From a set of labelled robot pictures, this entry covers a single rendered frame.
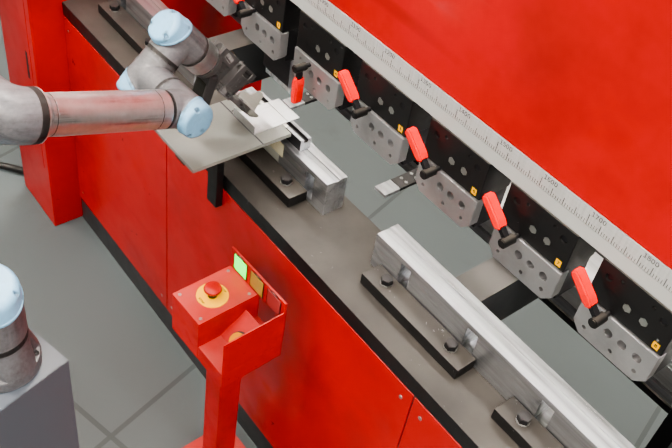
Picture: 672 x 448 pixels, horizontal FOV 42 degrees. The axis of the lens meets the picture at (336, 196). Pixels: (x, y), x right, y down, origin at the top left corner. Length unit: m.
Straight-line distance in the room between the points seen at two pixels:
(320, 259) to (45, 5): 1.21
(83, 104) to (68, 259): 1.61
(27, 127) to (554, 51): 0.83
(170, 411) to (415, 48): 1.52
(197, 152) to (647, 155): 1.03
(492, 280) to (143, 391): 1.23
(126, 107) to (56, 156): 1.45
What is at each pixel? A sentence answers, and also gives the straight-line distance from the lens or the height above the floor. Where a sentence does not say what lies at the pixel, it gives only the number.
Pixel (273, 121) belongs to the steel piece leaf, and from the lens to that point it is 2.05.
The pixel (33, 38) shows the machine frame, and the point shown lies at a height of 0.78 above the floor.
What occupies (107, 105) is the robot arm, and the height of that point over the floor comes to 1.32.
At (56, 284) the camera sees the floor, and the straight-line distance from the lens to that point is 3.04.
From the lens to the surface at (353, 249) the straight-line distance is 1.95.
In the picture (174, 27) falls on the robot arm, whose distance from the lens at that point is 1.74.
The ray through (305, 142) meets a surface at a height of 0.99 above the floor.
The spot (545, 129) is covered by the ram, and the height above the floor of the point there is 1.47.
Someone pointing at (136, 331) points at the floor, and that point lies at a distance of 2.89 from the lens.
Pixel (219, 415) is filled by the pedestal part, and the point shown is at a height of 0.42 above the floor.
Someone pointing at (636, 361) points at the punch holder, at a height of 1.21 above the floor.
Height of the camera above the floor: 2.27
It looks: 42 degrees down
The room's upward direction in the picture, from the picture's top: 10 degrees clockwise
